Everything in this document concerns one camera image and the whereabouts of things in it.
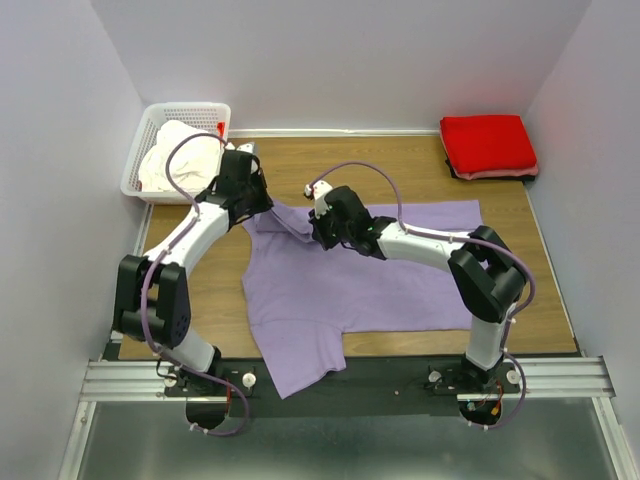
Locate purple t shirt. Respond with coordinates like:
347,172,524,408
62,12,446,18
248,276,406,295
242,203,471,399

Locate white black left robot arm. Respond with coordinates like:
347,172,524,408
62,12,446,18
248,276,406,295
113,148,273,395

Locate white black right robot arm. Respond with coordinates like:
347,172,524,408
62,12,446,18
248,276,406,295
304,180,533,392

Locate white crumpled t shirt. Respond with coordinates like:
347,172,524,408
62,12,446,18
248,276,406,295
139,121,222,194

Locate red garment in basket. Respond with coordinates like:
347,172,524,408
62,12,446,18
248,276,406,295
216,118,229,143

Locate white plastic laundry basket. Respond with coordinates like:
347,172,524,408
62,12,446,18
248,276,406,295
120,101,231,205

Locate folded red t shirt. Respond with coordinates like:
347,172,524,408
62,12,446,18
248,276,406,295
440,115,538,173

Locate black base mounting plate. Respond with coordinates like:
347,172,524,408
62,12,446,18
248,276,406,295
156,355,520,424

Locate folded black t shirt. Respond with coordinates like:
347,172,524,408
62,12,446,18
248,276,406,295
444,158,537,182

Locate folded pink t shirt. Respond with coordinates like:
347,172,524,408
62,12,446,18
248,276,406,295
454,165,539,181

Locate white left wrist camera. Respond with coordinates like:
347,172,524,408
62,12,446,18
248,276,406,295
235,142,257,156

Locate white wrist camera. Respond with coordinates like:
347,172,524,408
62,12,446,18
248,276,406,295
304,180,333,217
235,142,257,156

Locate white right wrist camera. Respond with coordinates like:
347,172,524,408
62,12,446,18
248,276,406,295
304,180,333,217

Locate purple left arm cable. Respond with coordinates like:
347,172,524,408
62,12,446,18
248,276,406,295
141,132,251,439

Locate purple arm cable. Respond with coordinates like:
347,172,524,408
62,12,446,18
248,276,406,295
141,132,251,439
305,160,539,431

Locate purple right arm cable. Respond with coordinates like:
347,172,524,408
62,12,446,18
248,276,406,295
305,160,539,431

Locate aluminium frame rail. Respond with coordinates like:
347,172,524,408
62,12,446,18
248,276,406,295
60,341,636,479

